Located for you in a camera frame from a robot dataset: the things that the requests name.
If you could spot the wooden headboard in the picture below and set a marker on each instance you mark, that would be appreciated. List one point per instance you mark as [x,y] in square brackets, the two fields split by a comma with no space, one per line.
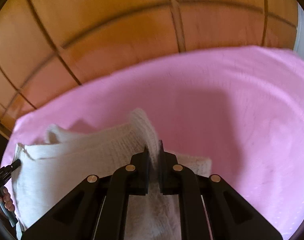
[48,47]

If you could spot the pink bed sheet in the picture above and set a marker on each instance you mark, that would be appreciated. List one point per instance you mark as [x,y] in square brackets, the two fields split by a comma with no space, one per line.
[237,112]

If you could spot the person's left hand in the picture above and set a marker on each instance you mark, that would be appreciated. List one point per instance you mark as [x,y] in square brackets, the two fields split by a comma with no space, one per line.
[5,198]

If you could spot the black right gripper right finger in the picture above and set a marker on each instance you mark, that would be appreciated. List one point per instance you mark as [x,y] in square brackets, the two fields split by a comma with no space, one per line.
[209,208]

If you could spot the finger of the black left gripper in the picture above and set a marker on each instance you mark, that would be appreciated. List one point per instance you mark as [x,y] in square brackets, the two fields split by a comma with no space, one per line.
[7,170]

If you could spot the white knitted sweater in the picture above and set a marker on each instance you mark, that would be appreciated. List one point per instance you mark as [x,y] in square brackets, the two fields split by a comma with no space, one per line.
[49,171]

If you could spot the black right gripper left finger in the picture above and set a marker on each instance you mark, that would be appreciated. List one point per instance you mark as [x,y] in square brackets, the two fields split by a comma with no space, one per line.
[95,210]

